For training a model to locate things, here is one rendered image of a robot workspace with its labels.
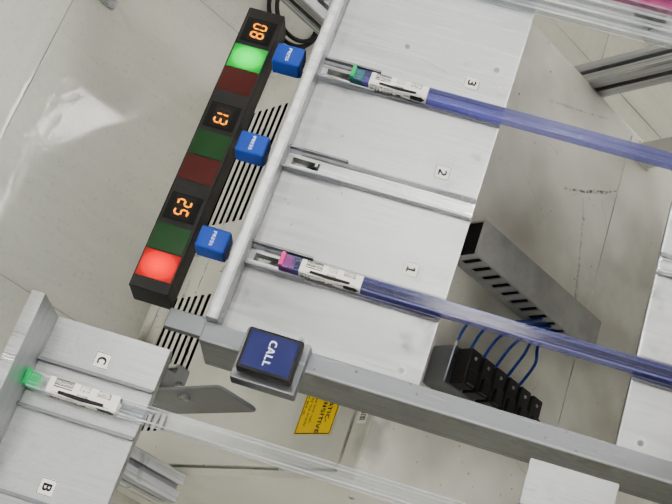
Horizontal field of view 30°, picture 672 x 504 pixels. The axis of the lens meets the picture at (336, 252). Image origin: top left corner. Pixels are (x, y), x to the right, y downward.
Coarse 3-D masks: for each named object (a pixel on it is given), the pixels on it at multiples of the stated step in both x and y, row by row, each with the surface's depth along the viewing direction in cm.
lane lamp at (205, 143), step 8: (200, 136) 124; (208, 136) 124; (216, 136) 124; (224, 136) 124; (192, 144) 124; (200, 144) 124; (208, 144) 124; (216, 144) 124; (224, 144) 124; (192, 152) 123; (200, 152) 123; (208, 152) 123; (216, 152) 123; (224, 152) 123
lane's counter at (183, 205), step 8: (176, 192) 121; (176, 200) 121; (184, 200) 121; (192, 200) 121; (200, 200) 121; (168, 208) 120; (176, 208) 120; (184, 208) 120; (192, 208) 120; (168, 216) 120; (176, 216) 120; (184, 216) 120; (192, 216) 120; (192, 224) 120
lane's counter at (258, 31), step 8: (248, 24) 130; (256, 24) 130; (264, 24) 130; (272, 24) 130; (248, 32) 130; (256, 32) 130; (264, 32) 130; (272, 32) 130; (248, 40) 129; (256, 40) 129; (264, 40) 129
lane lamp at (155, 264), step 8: (144, 256) 118; (152, 256) 118; (160, 256) 118; (168, 256) 118; (176, 256) 118; (144, 264) 118; (152, 264) 118; (160, 264) 118; (168, 264) 118; (176, 264) 118; (136, 272) 117; (144, 272) 117; (152, 272) 117; (160, 272) 117; (168, 272) 117; (160, 280) 117; (168, 280) 117
